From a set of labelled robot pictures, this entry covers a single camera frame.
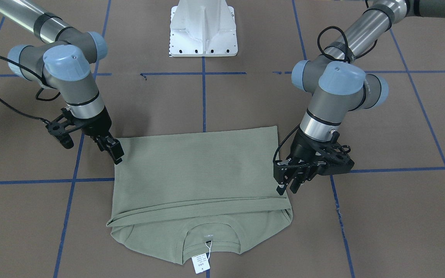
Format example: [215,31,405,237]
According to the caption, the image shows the white shirt price tag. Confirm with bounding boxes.
[191,253,211,275]

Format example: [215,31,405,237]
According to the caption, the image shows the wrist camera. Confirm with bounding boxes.
[317,143,355,176]
[46,109,80,149]

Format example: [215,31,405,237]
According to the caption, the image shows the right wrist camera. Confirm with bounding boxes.
[46,109,80,149]

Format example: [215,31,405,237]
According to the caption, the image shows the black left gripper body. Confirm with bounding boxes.
[273,129,340,185]

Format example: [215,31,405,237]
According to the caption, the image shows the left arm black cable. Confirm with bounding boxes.
[273,25,377,163]

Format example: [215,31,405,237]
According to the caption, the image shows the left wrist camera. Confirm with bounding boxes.
[317,143,355,176]

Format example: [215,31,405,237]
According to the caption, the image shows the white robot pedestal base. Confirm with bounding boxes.
[168,0,238,58]

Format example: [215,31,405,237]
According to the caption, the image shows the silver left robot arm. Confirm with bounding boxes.
[273,0,445,195]

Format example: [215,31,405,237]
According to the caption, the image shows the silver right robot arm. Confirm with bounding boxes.
[0,0,124,165]

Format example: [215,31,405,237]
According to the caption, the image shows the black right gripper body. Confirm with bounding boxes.
[79,107,113,141]

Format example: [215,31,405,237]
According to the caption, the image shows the green long-sleeve shirt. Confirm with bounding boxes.
[107,125,293,264]

